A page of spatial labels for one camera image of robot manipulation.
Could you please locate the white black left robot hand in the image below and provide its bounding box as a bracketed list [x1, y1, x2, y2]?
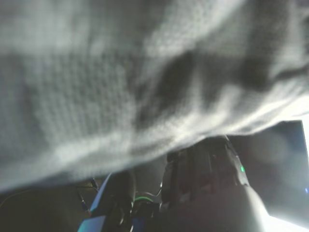
[89, 135, 272, 232]

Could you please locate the silver grey laptop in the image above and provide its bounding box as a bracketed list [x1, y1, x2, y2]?
[226, 119, 309, 215]

